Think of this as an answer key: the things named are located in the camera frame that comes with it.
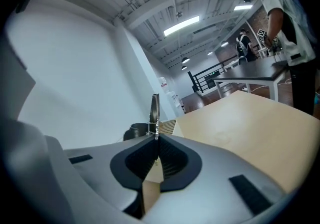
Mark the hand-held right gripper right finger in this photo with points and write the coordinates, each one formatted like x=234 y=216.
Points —
x=212 y=180

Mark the black screen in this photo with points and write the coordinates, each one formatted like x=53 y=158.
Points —
x=209 y=81

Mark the long ceiling light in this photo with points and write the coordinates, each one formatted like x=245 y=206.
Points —
x=243 y=7
x=182 y=26

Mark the ceiling sprinkler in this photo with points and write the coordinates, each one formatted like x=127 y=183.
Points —
x=179 y=14

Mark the black pendant lamp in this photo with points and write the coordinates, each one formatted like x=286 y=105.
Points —
x=185 y=60
x=224 y=43
x=184 y=68
x=209 y=53

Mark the red white carton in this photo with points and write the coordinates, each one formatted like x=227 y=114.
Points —
x=163 y=82
x=175 y=97

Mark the black metal railing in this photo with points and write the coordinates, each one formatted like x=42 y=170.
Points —
x=197 y=80

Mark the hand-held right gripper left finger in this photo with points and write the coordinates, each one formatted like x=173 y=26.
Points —
x=100 y=168

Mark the dark table white legs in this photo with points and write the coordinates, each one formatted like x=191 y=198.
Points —
x=250 y=70

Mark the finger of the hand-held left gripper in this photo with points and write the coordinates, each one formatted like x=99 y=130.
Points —
x=133 y=131

